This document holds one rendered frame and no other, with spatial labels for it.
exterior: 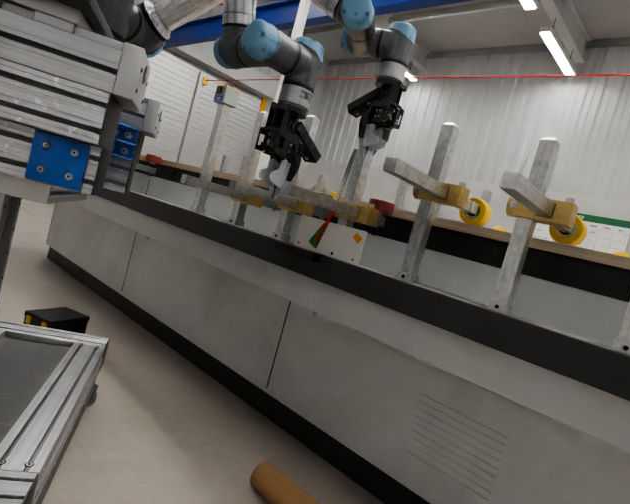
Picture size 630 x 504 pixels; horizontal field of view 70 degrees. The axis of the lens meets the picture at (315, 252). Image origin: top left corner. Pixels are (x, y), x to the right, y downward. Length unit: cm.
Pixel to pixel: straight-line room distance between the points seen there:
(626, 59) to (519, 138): 190
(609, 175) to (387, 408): 747
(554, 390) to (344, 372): 72
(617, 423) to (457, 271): 55
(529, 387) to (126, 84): 100
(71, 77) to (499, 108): 907
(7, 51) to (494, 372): 112
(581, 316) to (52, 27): 126
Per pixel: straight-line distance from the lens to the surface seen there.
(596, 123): 899
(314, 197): 116
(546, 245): 130
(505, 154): 922
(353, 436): 160
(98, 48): 90
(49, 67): 91
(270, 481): 140
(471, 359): 116
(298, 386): 172
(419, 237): 121
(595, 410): 110
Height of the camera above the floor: 78
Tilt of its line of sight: 3 degrees down
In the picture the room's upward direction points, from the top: 15 degrees clockwise
